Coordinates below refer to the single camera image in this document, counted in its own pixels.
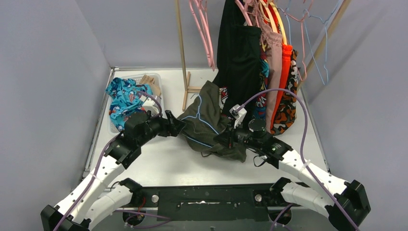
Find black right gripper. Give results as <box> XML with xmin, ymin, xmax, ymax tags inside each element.
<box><xmin>214</xmin><ymin>119</ymin><xmax>262</xmax><ymax>149</ymax></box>

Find thin pink wire hanger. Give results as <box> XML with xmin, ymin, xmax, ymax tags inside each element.
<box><xmin>194</xmin><ymin>0</ymin><xmax>217</xmax><ymax>71</ymax></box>

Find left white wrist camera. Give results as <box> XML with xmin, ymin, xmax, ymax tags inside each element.
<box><xmin>142</xmin><ymin>98</ymin><xmax>161</xmax><ymax>116</ymax></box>

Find thin blue wire hanger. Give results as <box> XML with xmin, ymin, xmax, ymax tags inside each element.
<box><xmin>181</xmin><ymin>93</ymin><xmax>219</xmax><ymax>148</ymax></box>

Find orange red shorts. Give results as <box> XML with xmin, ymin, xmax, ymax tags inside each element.
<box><xmin>266</xmin><ymin>0</ymin><xmax>292</xmax><ymax>128</ymax></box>

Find empty pink wire hanger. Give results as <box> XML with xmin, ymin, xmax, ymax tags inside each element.
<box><xmin>277</xmin><ymin>0</ymin><xmax>316</xmax><ymax>82</ymax></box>

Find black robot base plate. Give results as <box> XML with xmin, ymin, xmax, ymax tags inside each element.
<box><xmin>122</xmin><ymin>183</ymin><xmax>288</xmax><ymax>222</ymax></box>

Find black orange patterned shorts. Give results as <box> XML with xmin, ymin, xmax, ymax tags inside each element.
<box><xmin>271</xmin><ymin>50</ymin><xmax>299</xmax><ymax>135</ymax></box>

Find beige shorts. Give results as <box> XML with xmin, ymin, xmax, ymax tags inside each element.
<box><xmin>139</xmin><ymin>75</ymin><xmax>162</xmax><ymax>97</ymax></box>

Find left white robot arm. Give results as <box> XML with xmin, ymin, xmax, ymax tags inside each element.
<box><xmin>40</xmin><ymin>110</ymin><xmax>186</xmax><ymax>231</ymax></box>

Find dusty pink shorts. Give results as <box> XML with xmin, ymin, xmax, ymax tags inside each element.
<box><xmin>251</xmin><ymin>0</ymin><xmax>282</xmax><ymax>132</ymax></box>

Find olive green shorts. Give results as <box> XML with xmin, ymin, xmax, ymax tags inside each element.
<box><xmin>177</xmin><ymin>81</ymin><xmax>246</xmax><ymax>163</ymax></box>

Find purple cable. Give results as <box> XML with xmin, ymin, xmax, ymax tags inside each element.
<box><xmin>234</xmin><ymin>88</ymin><xmax>361</xmax><ymax>231</ymax></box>
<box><xmin>52</xmin><ymin>91</ymin><xmax>163</xmax><ymax>231</ymax></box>

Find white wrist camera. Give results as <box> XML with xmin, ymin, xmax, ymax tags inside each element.
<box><xmin>142</xmin><ymin>98</ymin><xmax>161</xmax><ymax>116</ymax></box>
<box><xmin>229</xmin><ymin>104</ymin><xmax>247</xmax><ymax>128</ymax></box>

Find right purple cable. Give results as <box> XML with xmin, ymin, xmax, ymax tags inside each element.
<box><xmin>234</xmin><ymin>88</ymin><xmax>361</xmax><ymax>231</ymax></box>

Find wooden clothes rack frame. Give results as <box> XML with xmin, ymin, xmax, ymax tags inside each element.
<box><xmin>174</xmin><ymin>0</ymin><xmax>353</xmax><ymax>112</ymax></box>

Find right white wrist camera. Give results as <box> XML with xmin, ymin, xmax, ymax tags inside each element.
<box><xmin>229</xmin><ymin>104</ymin><xmax>247</xmax><ymax>128</ymax></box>

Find turquoise shark print shorts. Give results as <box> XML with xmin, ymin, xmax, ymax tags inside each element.
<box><xmin>105</xmin><ymin>77</ymin><xmax>153</xmax><ymax>131</ymax></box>

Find white perforated plastic basket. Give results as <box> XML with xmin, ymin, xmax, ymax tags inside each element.
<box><xmin>105</xmin><ymin>73</ymin><xmax>164</xmax><ymax>134</ymax></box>

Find empty blue wire hanger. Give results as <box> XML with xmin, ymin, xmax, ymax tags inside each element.
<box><xmin>299</xmin><ymin>0</ymin><xmax>344</xmax><ymax>86</ymax></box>

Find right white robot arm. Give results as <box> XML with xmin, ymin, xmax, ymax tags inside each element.
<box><xmin>214</xmin><ymin>119</ymin><xmax>371</xmax><ymax>231</ymax></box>

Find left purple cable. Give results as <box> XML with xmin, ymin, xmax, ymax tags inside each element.
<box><xmin>52</xmin><ymin>91</ymin><xmax>163</xmax><ymax>231</ymax></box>

